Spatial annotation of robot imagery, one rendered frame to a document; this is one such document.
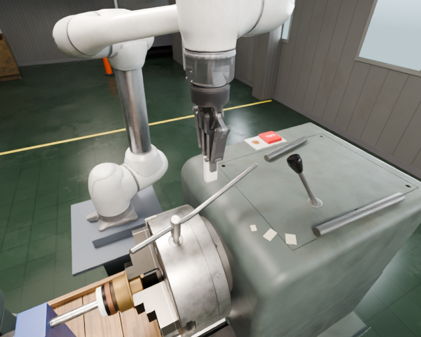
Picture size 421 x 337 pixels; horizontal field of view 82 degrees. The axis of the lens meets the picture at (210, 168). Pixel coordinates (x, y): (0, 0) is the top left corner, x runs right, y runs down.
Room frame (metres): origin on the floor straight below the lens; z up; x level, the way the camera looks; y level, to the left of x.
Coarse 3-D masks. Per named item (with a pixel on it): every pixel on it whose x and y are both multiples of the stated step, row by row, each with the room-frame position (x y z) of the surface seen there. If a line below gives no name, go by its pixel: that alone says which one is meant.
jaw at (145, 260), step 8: (136, 232) 0.39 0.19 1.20; (144, 232) 0.40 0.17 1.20; (136, 240) 0.38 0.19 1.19; (144, 248) 0.37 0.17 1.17; (152, 248) 0.37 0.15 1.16; (136, 256) 0.35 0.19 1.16; (144, 256) 0.36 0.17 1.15; (152, 256) 0.36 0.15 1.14; (128, 264) 0.35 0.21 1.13; (136, 264) 0.34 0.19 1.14; (144, 264) 0.35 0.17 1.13; (152, 264) 0.35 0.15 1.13; (128, 272) 0.33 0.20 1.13; (136, 272) 0.33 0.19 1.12; (144, 272) 0.33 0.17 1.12
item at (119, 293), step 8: (112, 280) 0.31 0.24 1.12; (120, 280) 0.31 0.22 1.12; (128, 280) 0.32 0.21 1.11; (136, 280) 0.32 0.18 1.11; (104, 288) 0.29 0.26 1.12; (112, 288) 0.29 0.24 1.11; (120, 288) 0.29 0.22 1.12; (128, 288) 0.29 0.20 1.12; (136, 288) 0.30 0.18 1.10; (104, 296) 0.27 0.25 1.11; (112, 296) 0.28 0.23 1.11; (120, 296) 0.28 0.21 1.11; (128, 296) 0.28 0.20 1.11; (104, 304) 0.26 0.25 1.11; (112, 304) 0.26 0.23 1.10; (120, 304) 0.26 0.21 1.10; (128, 304) 0.27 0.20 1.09; (112, 312) 0.25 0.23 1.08
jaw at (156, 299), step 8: (152, 288) 0.30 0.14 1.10; (160, 288) 0.30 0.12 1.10; (136, 296) 0.28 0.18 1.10; (144, 296) 0.28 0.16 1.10; (152, 296) 0.28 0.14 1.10; (160, 296) 0.28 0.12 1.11; (168, 296) 0.28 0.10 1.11; (136, 304) 0.26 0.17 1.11; (144, 304) 0.26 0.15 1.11; (152, 304) 0.26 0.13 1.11; (160, 304) 0.26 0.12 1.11; (168, 304) 0.26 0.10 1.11; (152, 312) 0.24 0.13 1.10; (160, 312) 0.24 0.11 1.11; (168, 312) 0.24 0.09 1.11; (152, 320) 0.24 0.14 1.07; (160, 320) 0.22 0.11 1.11; (168, 320) 0.22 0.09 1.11; (176, 320) 0.22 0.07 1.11; (160, 328) 0.21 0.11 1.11; (168, 328) 0.21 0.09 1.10; (176, 328) 0.22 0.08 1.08; (184, 328) 0.22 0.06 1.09
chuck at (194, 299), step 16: (160, 224) 0.39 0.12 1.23; (160, 240) 0.34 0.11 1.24; (192, 240) 0.35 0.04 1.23; (160, 256) 0.31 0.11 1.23; (176, 256) 0.31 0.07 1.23; (192, 256) 0.31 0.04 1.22; (176, 272) 0.28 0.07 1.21; (192, 272) 0.28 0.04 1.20; (208, 272) 0.29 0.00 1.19; (176, 288) 0.25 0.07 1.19; (192, 288) 0.26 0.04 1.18; (208, 288) 0.27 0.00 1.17; (176, 304) 0.23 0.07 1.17; (192, 304) 0.24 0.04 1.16; (208, 304) 0.25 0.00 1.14; (192, 320) 0.22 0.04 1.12; (208, 320) 0.23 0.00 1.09
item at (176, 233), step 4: (172, 216) 0.34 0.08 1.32; (176, 216) 0.34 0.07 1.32; (172, 220) 0.33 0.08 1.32; (176, 220) 0.33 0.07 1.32; (180, 220) 0.33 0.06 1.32; (172, 224) 0.32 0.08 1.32; (176, 224) 0.32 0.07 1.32; (180, 224) 0.33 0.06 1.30; (176, 228) 0.32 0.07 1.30; (180, 228) 0.34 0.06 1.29; (172, 232) 0.33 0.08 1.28; (176, 232) 0.33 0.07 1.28; (180, 232) 0.34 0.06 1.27; (172, 236) 0.33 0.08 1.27; (176, 236) 0.33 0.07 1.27; (172, 240) 0.34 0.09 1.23; (176, 240) 0.34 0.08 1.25
